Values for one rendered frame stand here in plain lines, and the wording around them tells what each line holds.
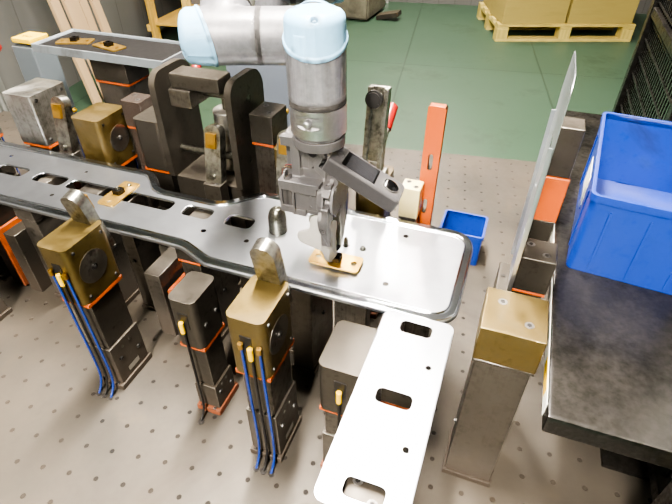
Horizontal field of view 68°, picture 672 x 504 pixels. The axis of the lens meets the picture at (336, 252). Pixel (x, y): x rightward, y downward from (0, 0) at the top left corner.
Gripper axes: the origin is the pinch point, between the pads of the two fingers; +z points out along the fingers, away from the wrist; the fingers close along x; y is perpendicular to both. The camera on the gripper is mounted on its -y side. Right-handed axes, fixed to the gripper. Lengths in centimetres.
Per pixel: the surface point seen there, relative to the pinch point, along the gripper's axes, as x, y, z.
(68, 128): -18, 69, -3
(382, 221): -13.7, -3.9, 2.4
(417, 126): -271, 39, 103
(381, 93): -20.2, -0.9, -18.4
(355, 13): -519, 167, 93
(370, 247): -5.8, -4.0, 2.4
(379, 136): -20.0, -0.9, -10.8
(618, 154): -37, -42, -6
